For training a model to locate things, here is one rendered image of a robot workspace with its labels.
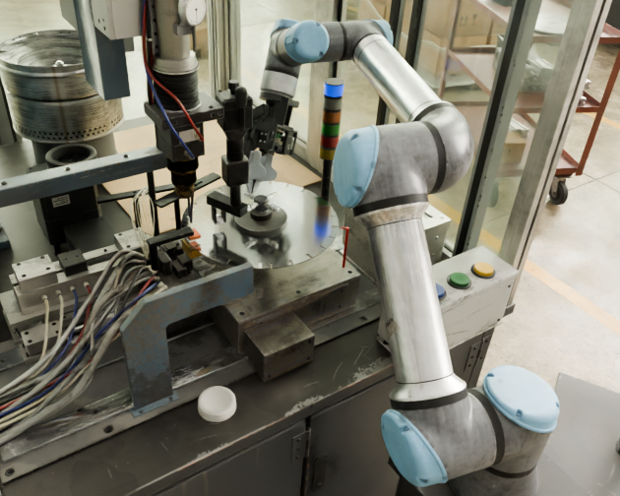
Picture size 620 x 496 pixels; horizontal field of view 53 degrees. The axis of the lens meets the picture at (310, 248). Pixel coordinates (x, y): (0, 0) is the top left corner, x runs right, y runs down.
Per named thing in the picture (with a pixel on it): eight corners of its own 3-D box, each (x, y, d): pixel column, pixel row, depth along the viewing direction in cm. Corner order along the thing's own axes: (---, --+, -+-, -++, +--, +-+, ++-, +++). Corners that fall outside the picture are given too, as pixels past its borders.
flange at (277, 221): (245, 202, 136) (244, 192, 134) (293, 211, 134) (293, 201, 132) (226, 228, 127) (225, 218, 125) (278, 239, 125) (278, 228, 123)
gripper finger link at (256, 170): (256, 195, 128) (266, 152, 127) (236, 190, 132) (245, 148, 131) (266, 197, 131) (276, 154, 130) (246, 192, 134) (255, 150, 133)
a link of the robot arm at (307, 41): (345, 16, 117) (325, 25, 127) (289, 18, 113) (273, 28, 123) (349, 59, 118) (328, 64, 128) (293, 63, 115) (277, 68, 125)
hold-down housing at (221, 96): (245, 174, 120) (244, 75, 109) (253, 186, 117) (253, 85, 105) (218, 179, 118) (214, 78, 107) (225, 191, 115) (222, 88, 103)
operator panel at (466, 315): (467, 295, 145) (481, 244, 137) (503, 323, 138) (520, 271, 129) (375, 338, 132) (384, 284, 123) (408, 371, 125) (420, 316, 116)
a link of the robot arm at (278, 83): (256, 69, 129) (280, 80, 136) (251, 91, 130) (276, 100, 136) (282, 72, 125) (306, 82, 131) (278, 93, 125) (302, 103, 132)
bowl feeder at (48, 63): (111, 136, 201) (95, 23, 180) (148, 177, 181) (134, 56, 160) (12, 155, 187) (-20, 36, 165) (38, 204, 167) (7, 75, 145)
